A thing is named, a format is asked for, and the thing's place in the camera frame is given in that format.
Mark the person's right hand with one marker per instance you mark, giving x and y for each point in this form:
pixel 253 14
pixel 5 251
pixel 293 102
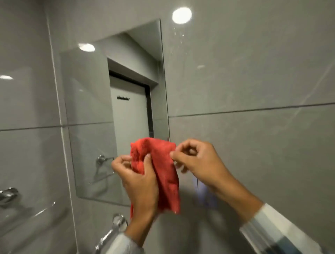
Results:
pixel 205 163

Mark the person's left hand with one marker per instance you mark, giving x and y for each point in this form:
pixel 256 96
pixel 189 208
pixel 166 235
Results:
pixel 140 187

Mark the person's left thumb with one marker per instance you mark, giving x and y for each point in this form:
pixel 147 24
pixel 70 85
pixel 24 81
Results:
pixel 148 164

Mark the person's right thumb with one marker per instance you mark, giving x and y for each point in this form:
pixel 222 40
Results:
pixel 180 157

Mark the red microfibre cloth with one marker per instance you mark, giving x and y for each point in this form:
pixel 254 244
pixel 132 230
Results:
pixel 165 172

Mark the person's right forearm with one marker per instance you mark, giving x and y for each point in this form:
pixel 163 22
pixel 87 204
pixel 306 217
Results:
pixel 259 222

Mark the person's left forearm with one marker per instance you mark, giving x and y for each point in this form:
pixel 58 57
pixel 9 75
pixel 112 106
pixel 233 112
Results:
pixel 134 234

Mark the frameless wall mirror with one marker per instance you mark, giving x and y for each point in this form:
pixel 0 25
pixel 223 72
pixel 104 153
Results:
pixel 115 112

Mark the chrome towel rail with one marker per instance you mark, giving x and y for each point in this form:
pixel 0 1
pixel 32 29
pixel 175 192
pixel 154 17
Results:
pixel 111 231

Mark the chrome wall bracket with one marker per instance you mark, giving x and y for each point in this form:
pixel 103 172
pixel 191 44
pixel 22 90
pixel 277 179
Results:
pixel 8 195

